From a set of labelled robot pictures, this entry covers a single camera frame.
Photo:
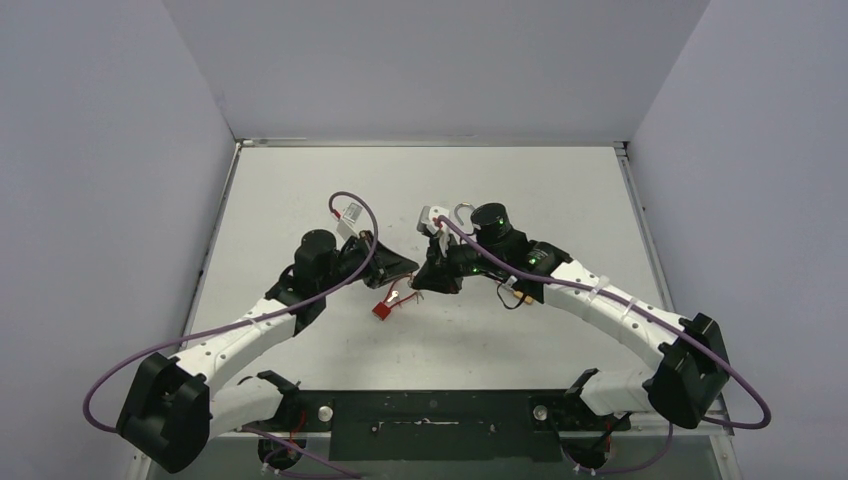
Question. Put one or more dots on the large brass padlock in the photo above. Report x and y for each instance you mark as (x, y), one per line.
(461, 215)

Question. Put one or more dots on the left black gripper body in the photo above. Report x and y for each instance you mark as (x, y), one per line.
(361, 249)

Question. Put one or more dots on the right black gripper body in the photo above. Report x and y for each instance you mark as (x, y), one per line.
(441, 266)

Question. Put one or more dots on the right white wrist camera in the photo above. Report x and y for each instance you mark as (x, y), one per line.
(431, 226)

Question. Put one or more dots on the long-shackle brass padlock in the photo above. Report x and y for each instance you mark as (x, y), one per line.
(526, 299)

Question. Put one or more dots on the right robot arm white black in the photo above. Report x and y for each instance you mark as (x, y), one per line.
(682, 361)

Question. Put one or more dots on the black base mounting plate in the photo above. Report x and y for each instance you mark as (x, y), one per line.
(448, 425)

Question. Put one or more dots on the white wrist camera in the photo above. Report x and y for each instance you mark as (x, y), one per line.
(431, 226)
(347, 221)

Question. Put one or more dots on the red cable padlock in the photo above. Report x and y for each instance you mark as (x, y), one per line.
(399, 293)

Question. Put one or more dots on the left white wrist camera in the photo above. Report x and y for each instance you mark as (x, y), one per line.
(347, 221)

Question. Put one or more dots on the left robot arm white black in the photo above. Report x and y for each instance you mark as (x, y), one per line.
(177, 404)

